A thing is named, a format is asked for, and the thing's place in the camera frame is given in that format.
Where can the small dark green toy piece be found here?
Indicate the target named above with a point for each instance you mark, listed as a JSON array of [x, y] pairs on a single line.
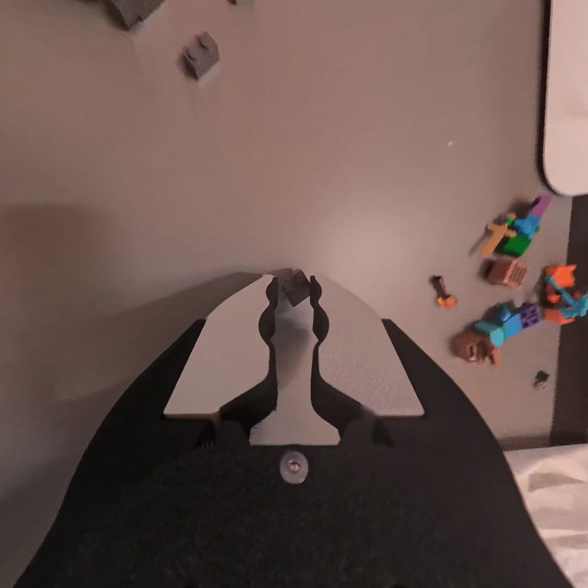
[[541, 379]]

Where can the dark grey toy brick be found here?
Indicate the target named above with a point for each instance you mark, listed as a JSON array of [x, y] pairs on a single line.
[[294, 289]]

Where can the gold toy sword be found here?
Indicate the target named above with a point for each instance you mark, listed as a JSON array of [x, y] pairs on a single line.
[[496, 234]]

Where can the light grey toy brick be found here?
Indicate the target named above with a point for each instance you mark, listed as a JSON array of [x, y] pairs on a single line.
[[200, 57]]

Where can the teal toy pickaxe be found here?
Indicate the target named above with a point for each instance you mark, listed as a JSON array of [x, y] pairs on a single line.
[[574, 298]]

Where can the grey toy brick stack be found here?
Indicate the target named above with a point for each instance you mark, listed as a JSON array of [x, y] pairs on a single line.
[[131, 13]]

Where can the purple green toy figure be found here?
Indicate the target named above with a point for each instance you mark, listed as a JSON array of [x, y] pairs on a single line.
[[519, 243]]

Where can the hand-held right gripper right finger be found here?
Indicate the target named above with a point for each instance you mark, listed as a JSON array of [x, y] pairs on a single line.
[[367, 358]]

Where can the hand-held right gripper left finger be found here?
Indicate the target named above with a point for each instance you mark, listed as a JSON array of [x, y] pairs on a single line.
[[220, 358]]

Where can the blue toy figure brown head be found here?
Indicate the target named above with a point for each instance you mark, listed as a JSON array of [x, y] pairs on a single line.
[[500, 328]]

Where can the brown toy chest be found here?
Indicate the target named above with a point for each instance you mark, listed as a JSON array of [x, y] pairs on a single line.
[[505, 273]]

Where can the toy torch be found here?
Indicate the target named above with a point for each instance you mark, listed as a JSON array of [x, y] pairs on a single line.
[[446, 301]]

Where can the orange toy figure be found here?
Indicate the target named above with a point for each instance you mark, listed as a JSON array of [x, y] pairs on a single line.
[[558, 275]]

